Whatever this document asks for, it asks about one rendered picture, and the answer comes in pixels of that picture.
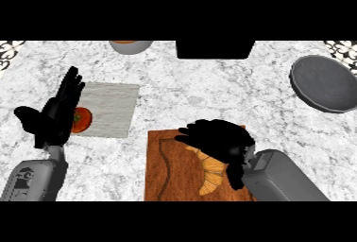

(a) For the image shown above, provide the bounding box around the brown wooden cutting board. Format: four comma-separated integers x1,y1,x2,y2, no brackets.
144,125,259,202

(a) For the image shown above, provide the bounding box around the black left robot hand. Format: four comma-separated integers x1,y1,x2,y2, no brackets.
14,65,88,149

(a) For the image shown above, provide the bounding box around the grey bowl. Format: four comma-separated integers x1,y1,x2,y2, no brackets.
110,40,156,56

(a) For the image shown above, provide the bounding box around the dark grey pan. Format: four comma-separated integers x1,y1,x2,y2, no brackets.
290,55,357,114

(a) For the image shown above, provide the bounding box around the red tomato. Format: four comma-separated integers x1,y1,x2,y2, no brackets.
70,107,94,134

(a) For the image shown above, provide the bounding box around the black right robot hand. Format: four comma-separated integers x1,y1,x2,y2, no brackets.
173,118,257,191

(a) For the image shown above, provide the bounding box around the golden croissant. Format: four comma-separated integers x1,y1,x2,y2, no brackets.
185,145,231,197

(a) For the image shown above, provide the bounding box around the black appliance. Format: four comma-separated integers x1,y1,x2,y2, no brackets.
175,40,257,60

